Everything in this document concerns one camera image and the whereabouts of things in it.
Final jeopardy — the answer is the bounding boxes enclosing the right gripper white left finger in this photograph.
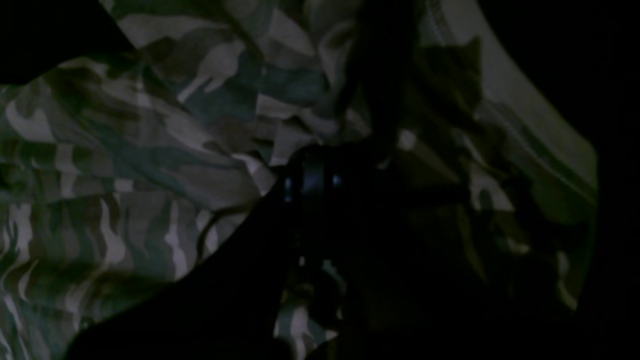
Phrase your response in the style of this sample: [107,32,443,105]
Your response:
[65,145,341,360]

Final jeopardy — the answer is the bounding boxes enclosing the camouflage t-shirt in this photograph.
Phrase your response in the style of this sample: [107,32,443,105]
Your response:
[0,0,601,360]

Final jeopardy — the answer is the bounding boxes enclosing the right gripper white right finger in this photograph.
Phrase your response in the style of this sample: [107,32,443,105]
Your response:
[305,144,499,360]

